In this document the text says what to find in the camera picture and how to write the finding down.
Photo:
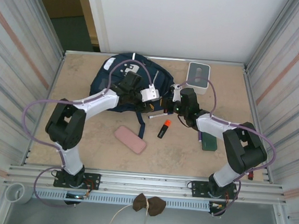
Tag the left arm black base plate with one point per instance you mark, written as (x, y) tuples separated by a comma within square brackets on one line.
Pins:
[(92, 181)]

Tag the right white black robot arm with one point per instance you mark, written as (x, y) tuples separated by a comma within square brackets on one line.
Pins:
[(216, 125)]

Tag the navy blue backpack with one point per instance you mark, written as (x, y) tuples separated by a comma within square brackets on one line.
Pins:
[(102, 81)]

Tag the grey white tissue box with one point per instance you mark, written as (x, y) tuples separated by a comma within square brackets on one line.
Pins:
[(198, 71)]

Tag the white marker pen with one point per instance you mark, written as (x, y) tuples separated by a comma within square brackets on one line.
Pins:
[(157, 116)]

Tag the slim aluminium table edge bar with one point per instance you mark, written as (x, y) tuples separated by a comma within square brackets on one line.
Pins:
[(221, 63)]

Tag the dark green notebook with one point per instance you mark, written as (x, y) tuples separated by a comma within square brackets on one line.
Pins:
[(209, 143)]

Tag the purple pen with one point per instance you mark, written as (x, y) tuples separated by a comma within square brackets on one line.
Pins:
[(200, 137)]

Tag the pink pencil case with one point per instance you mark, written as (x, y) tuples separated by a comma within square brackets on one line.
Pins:
[(130, 140)]

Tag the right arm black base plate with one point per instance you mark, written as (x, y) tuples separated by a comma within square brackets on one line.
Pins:
[(200, 189)]

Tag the white door frame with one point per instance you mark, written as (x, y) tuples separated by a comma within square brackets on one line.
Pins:
[(98, 21)]

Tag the white plastic cup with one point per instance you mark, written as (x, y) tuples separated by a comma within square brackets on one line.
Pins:
[(18, 193)]

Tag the small black controller board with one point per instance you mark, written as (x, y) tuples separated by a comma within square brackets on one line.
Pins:
[(217, 207), (75, 197)]

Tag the black orange highlighter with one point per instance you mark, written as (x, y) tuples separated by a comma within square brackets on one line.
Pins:
[(163, 130)]

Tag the grooved aluminium mounting rail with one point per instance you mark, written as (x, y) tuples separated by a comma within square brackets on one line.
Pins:
[(146, 181)]

